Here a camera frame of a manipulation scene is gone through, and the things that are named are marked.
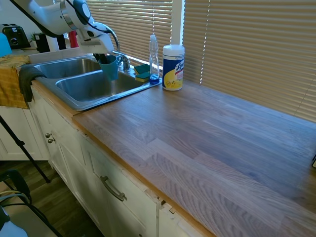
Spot black metal cart frame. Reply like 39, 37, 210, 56
0, 169, 63, 237

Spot red object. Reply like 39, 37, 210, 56
68, 30, 79, 49

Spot black tripod leg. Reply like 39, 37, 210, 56
0, 115, 51, 184

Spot light blue plastic object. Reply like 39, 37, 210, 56
0, 33, 13, 58

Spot white base cabinet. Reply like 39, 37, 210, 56
29, 85, 198, 237

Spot white window frame post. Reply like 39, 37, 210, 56
171, 0, 186, 46

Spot narrow beige window blinds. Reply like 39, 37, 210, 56
85, 0, 174, 67

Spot chrome gooseneck faucet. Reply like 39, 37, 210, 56
106, 24, 132, 73

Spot dark grey cloth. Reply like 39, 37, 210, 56
18, 64, 48, 103

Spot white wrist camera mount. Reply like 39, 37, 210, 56
89, 21, 111, 38

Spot stainless steel double sink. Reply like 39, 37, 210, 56
33, 56, 162, 112

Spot Lysol wipes canister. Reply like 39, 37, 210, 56
162, 44, 186, 92

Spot blue mug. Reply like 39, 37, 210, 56
98, 55, 123, 82

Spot yellow patterned towel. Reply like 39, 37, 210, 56
0, 54, 32, 110

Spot brushed metal drawer handle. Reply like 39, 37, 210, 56
100, 175, 127, 202

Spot wide beige window blinds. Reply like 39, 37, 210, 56
182, 0, 316, 123

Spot green and yellow sponge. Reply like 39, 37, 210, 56
133, 63, 151, 75
135, 72, 151, 83

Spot black toaster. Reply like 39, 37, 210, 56
1, 23, 32, 49

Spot clear dish soap bottle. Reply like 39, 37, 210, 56
149, 34, 160, 86

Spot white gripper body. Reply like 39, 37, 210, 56
78, 27, 116, 55

